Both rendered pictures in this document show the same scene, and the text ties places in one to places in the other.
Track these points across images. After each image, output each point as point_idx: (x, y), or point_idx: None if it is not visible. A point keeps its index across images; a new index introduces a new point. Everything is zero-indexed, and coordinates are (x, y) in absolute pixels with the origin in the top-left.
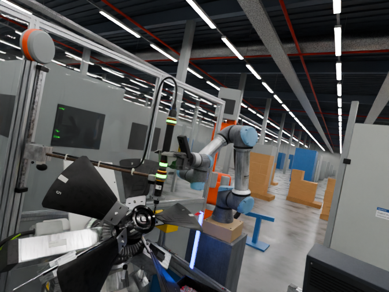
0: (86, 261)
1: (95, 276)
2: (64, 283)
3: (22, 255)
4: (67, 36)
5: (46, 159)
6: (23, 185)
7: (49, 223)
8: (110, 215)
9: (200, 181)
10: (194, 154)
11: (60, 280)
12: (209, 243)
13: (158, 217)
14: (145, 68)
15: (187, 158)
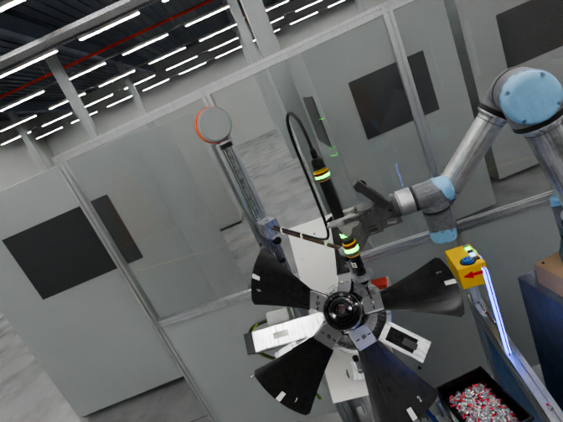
0: (280, 364)
1: (300, 376)
2: (265, 383)
3: (255, 347)
4: (235, 79)
5: (275, 232)
6: (279, 256)
7: (276, 311)
8: (315, 305)
9: (437, 231)
10: (396, 196)
11: (260, 381)
12: (553, 308)
13: (383, 296)
14: (348, 23)
15: (385, 208)
